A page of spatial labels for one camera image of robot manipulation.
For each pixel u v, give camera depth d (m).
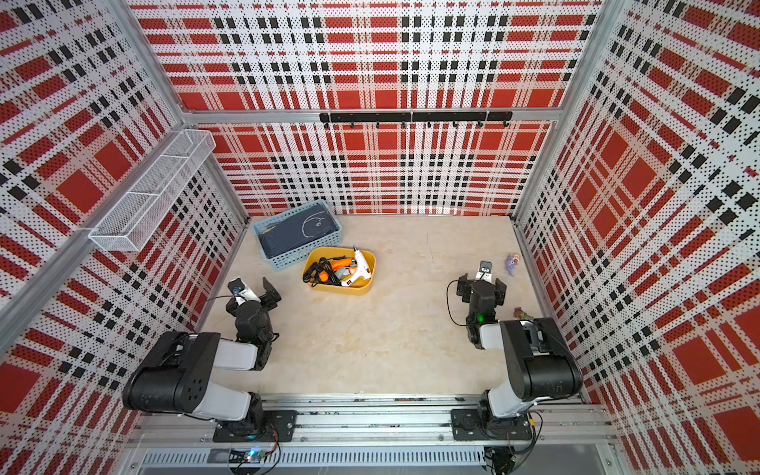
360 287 0.94
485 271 0.79
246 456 0.69
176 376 0.44
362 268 0.98
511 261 1.04
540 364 0.45
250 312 0.69
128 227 0.69
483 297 0.70
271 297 0.81
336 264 0.99
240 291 0.74
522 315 0.92
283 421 0.75
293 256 1.04
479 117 0.89
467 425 0.73
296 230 1.11
